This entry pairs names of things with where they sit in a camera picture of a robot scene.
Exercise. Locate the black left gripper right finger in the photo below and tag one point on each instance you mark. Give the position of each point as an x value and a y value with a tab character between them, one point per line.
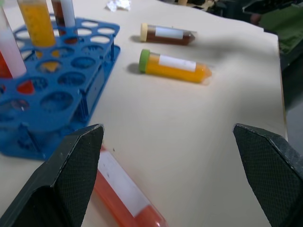
272	170

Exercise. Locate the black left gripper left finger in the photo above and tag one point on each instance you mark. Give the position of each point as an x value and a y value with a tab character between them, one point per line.
59	184

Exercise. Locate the red liquid tube green cap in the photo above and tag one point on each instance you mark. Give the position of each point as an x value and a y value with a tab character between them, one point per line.
123	186
11	54

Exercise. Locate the orange liquid tube green cap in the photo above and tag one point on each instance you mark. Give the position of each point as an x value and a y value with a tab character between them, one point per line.
38	23
175	72

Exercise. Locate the brown liquid tube cream cap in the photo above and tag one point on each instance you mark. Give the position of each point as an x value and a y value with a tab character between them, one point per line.
67	14
165	39

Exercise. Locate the blue test tube rack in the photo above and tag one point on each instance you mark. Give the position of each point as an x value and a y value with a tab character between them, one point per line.
93	92

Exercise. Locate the crumpled white paper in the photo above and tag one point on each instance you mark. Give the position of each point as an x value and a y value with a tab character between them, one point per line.
118	5

